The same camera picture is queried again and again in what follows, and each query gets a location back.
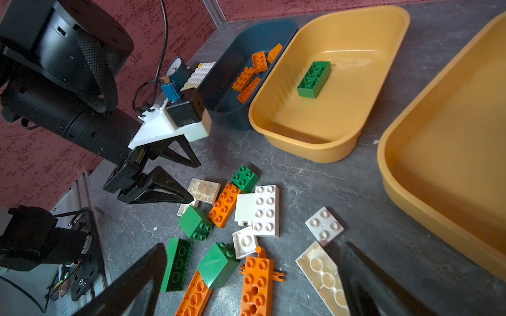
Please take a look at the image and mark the green long lego brick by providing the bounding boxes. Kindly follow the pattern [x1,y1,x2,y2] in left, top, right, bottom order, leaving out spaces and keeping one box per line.
[161,238,192,292]

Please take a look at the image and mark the small white lego brick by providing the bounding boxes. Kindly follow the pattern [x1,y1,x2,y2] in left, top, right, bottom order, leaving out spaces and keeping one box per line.
[177,200,200,217]

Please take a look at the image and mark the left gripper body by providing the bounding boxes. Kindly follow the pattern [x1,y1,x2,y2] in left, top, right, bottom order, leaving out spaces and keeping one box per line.
[103,140,166,201]

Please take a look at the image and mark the orange small lego brick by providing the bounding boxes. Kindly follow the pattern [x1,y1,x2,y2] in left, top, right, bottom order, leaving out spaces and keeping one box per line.
[267,43,283,64]

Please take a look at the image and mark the orange 2x4 lego brick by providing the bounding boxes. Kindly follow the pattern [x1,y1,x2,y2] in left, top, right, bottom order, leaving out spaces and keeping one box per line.
[233,67,255,92]

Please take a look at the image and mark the green lego cube right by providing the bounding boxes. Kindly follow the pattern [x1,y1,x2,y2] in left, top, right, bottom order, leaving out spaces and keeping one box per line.
[197,242,240,289]

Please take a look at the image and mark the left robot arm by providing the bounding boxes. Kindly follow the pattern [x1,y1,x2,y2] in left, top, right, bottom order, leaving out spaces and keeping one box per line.
[1,1,200,204]

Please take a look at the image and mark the beige calculator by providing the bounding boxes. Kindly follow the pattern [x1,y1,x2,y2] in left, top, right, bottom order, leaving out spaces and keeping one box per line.
[181,62,216,91]

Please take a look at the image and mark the aluminium front rail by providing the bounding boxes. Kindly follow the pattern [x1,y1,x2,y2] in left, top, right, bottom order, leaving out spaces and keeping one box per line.
[51,171,110,304]

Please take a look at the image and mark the yellow container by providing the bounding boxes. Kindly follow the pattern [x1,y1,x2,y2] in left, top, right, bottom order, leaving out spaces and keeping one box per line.
[249,5,411,163]
[378,14,505,279]

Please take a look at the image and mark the white 2x4 lego brick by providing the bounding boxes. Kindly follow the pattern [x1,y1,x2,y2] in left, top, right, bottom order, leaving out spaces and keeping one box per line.
[252,185,280,237]

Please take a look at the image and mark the small green lego brick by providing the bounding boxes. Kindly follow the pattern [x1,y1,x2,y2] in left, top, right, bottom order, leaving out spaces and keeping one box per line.
[232,165,260,194]

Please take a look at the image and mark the green lego cube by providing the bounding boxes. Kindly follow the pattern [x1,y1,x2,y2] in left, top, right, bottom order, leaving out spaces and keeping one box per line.
[197,242,240,289]
[179,206,215,241]

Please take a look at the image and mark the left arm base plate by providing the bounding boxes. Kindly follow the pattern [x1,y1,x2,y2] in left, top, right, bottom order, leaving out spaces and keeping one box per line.
[52,208,107,302]

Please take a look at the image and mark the right yellow container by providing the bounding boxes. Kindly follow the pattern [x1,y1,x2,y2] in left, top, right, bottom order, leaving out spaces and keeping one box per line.
[378,14,505,279]

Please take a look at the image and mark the cream lego brick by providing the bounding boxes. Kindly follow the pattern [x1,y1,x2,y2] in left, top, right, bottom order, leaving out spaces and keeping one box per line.
[188,179,221,205]

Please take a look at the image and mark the cream 2x4 lego plate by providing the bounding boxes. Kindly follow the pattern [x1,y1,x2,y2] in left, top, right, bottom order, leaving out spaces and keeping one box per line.
[296,242,350,315]

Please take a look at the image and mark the small teal alarm clock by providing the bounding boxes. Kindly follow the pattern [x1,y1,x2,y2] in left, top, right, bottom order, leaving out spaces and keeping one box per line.
[166,56,193,90]

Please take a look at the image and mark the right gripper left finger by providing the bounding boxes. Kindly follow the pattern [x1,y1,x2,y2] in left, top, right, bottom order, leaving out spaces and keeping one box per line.
[75,243,167,315]

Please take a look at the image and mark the middle yellow container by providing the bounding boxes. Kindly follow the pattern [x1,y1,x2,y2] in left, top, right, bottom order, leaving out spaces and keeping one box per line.
[249,5,411,163]

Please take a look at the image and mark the orange long lego beam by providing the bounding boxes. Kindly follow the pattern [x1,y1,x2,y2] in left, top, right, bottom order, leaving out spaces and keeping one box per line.
[239,246,285,316]

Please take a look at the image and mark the white lego block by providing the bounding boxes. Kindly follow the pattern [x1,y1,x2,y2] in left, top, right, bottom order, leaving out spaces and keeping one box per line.
[235,193,256,226]

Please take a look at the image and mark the green 2x4 lego brick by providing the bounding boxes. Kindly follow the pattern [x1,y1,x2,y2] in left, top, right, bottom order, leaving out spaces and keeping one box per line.
[297,61,332,99]

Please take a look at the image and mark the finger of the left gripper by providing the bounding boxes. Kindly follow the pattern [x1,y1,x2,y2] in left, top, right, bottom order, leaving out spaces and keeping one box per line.
[117,166,194,205]
[147,135,201,169]

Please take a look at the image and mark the orange 2x4 lego bottom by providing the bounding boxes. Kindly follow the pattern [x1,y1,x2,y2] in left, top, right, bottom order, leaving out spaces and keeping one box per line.
[175,270,213,316]

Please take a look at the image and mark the orange upright lego brick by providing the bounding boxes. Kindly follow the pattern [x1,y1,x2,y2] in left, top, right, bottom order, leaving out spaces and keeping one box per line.
[208,183,242,229]

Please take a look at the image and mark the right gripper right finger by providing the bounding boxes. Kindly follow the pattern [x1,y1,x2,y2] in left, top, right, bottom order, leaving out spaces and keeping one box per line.
[338,242,436,315]

